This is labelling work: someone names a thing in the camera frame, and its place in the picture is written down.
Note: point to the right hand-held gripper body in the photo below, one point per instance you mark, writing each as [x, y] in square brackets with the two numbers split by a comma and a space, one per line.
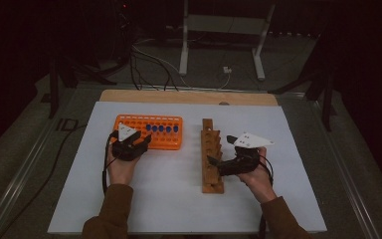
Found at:
[242, 162]

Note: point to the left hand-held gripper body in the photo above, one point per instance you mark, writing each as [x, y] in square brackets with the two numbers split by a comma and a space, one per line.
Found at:
[127, 149]

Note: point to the blue-capped glass test tube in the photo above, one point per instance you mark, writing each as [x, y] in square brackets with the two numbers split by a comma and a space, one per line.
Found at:
[148, 127]
[175, 128]
[168, 129]
[161, 128]
[154, 128]

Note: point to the orange plastic tube rack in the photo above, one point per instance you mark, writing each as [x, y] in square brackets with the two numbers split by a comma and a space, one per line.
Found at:
[165, 142]

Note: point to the wooden test tube rack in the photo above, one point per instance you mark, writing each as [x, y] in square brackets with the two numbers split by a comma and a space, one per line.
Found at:
[212, 187]

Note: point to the person's left hand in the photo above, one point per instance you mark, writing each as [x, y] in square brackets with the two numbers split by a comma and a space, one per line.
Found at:
[122, 172]

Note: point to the person's right hand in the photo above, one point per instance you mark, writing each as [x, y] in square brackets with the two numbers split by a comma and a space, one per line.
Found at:
[260, 184]

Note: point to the white table mat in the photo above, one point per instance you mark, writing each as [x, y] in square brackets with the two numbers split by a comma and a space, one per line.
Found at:
[165, 199]

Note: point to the white plug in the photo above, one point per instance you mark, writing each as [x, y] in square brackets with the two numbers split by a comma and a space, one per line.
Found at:
[227, 69]

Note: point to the black tripod stand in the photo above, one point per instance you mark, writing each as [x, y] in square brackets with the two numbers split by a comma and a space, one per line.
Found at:
[326, 99]

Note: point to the dark computer tower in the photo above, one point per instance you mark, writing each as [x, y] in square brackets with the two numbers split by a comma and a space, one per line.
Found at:
[123, 30]

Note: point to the white metal stand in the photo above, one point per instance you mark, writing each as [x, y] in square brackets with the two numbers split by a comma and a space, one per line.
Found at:
[222, 24]

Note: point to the aluminium floor frame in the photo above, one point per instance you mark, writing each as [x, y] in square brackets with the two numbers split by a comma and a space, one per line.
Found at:
[16, 181]

